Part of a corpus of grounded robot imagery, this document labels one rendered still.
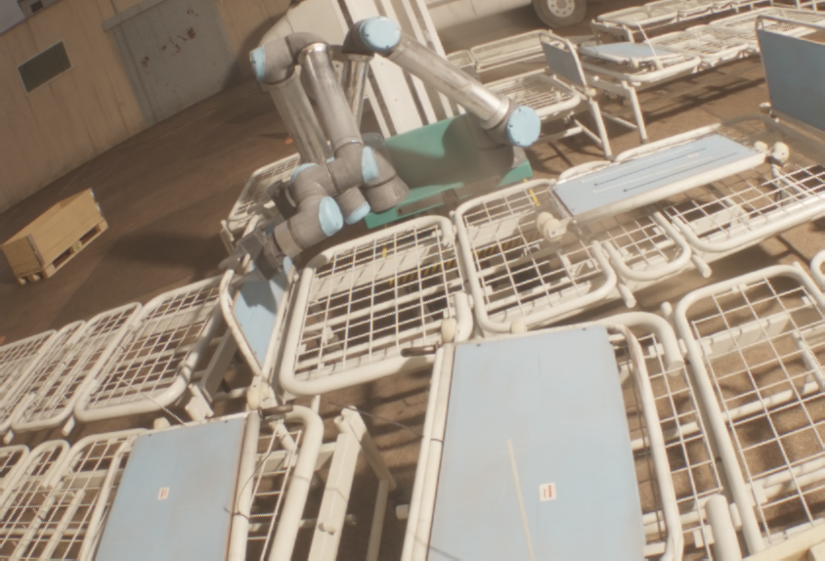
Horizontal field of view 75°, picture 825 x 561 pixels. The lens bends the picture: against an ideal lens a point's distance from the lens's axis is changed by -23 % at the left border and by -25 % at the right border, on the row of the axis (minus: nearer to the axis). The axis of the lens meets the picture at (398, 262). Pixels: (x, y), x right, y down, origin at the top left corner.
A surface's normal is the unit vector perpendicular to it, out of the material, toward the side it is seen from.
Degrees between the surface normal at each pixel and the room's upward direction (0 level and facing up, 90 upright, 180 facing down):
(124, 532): 5
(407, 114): 90
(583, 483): 7
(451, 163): 90
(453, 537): 7
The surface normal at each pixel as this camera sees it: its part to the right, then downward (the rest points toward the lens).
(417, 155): 0.00, 0.42
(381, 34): 0.29, 0.19
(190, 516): -0.25, -0.88
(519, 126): 0.46, 0.29
